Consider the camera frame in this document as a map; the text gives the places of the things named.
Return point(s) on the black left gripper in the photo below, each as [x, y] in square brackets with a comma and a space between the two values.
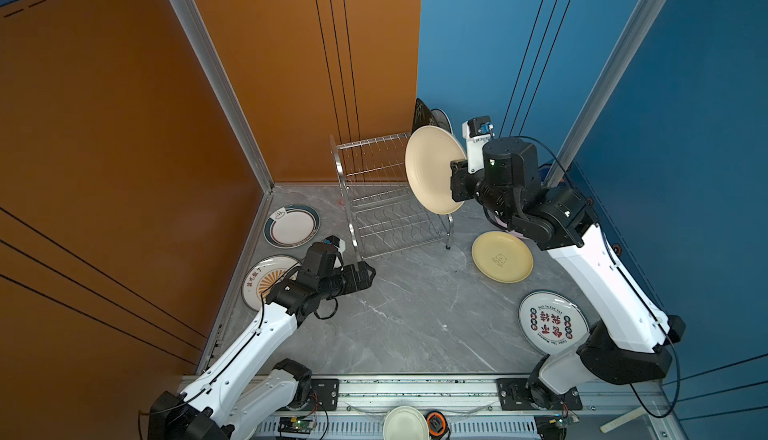
[352, 283]

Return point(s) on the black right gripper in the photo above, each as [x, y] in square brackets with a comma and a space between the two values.
[461, 175]

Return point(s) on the cream beige round plate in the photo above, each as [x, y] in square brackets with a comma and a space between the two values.
[429, 153]

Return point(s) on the silver wire dish rack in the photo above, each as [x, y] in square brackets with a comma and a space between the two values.
[383, 214]

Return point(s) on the black square floral plate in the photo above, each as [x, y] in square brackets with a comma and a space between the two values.
[422, 116]

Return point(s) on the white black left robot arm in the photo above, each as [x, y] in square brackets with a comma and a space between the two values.
[218, 404]

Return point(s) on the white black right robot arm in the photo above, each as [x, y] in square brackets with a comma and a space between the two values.
[634, 340]

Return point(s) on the pink round plate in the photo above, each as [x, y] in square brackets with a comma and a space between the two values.
[511, 232]

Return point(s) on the white plate green maroon rim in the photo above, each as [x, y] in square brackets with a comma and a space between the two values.
[291, 226]

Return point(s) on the white plate orange sunburst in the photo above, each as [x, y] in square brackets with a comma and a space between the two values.
[262, 276]

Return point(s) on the yellow round plate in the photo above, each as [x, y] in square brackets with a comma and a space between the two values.
[502, 257]

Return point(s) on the white round bowl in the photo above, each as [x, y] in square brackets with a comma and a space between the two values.
[405, 423]

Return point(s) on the green circuit board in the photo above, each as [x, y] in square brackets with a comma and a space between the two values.
[295, 428]

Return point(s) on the white plate red characters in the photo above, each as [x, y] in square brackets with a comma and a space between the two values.
[551, 322]

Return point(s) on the orange black tape measure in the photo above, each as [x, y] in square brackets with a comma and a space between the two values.
[438, 426]

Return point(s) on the cream flat stick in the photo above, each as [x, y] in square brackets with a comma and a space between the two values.
[622, 420]

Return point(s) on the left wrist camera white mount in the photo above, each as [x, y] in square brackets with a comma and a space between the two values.
[337, 242]

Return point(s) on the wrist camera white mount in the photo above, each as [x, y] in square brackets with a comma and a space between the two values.
[476, 132]
[337, 242]

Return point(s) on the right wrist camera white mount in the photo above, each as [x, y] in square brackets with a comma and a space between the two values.
[476, 132]

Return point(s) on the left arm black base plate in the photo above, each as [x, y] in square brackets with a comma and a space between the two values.
[322, 393]

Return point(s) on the aluminium frame rail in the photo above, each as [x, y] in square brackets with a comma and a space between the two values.
[473, 410]

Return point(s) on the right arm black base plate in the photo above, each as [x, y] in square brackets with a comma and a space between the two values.
[517, 394]

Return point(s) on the small circuit board with wires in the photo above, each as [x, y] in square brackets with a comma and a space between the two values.
[555, 427]

